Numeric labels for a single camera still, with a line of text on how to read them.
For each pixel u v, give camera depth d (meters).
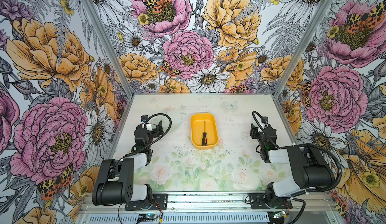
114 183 0.44
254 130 0.85
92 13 0.78
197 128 1.03
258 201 0.74
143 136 0.68
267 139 0.72
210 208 0.73
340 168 0.42
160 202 0.74
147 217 0.71
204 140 0.94
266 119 0.80
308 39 0.89
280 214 0.72
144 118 0.76
